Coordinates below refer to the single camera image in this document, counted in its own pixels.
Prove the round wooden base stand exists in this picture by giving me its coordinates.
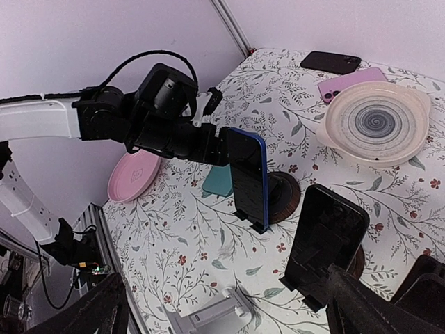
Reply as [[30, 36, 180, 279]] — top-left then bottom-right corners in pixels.
[[277, 243, 366, 312]]

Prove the floral table mat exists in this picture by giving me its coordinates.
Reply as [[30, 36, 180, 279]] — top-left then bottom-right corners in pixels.
[[104, 49, 444, 333]]

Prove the blue phone face down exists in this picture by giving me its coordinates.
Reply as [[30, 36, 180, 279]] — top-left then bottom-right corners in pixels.
[[227, 128, 269, 234]]

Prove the pink phone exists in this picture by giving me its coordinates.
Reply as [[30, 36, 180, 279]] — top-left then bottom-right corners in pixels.
[[318, 67, 387, 104]]

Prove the left aluminium frame post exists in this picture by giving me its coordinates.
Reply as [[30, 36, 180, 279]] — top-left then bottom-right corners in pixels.
[[209, 0, 255, 58]]

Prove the teal phone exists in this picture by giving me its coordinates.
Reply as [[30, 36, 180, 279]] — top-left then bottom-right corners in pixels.
[[202, 164, 233, 198]]

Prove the white round dish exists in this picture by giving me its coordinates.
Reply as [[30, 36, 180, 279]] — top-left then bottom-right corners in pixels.
[[316, 81, 432, 168]]

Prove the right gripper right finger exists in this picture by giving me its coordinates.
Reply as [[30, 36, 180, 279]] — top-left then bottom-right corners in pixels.
[[326, 264, 444, 333]]

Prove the small black phone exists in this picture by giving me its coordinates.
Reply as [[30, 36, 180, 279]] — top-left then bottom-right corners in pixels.
[[391, 255, 444, 315]]

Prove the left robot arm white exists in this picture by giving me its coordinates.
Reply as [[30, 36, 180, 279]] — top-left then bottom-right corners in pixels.
[[1, 63, 227, 246]]

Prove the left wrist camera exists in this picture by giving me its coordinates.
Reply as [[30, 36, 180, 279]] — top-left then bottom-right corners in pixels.
[[192, 87, 223, 127]]

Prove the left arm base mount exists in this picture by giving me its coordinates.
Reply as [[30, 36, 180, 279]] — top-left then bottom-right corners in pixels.
[[39, 218, 110, 289]]

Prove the pink round object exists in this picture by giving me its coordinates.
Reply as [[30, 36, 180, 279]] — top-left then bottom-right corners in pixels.
[[107, 150, 162, 202]]

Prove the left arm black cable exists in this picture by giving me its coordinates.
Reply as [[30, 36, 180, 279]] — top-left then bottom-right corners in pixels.
[[41, 49, 200, 122]]

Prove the silver folding phone stand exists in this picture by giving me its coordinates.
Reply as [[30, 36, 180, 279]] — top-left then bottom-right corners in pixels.
[[163, 287, 252, 333]]

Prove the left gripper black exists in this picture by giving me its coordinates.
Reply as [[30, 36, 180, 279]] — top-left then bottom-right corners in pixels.
[[72, 63, 228, 166]]

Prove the black round folding stand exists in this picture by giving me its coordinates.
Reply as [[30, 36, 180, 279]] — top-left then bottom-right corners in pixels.
[[233, 171, 301, 234]]

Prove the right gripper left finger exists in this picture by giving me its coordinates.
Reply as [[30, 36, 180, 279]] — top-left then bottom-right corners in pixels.
[[27, 273, 129, 334]]

